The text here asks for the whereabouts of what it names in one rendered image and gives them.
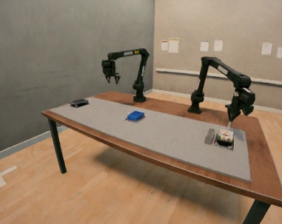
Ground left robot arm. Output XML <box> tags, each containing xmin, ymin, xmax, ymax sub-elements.
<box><xmin>187</xmin><ymin>56</ymin><xmax>255</xmax><ymax>115</ymax></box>

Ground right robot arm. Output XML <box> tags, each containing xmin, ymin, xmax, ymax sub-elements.
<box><xmin>101</xmin><ymin>48</ymin><xmax>150</xmax><ymax>100</ymax></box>

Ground blue grid rack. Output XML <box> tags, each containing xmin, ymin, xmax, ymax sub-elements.
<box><xmin>127</xmin><ymin>111</ymin><xmax>144</xmax><ymax>121</ymax></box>

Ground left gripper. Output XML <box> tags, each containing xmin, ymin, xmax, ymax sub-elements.
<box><xmin>225</xmin><ymin>98</ymin><xmax>241</xmax><ymax>122</ymax></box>

